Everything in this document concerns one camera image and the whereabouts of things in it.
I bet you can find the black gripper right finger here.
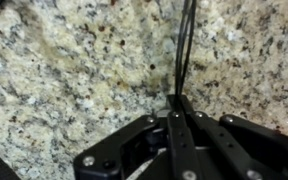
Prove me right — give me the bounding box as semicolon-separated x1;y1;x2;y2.
180;94;288;180

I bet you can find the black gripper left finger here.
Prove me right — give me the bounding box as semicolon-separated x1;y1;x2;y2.
73;94;202;180

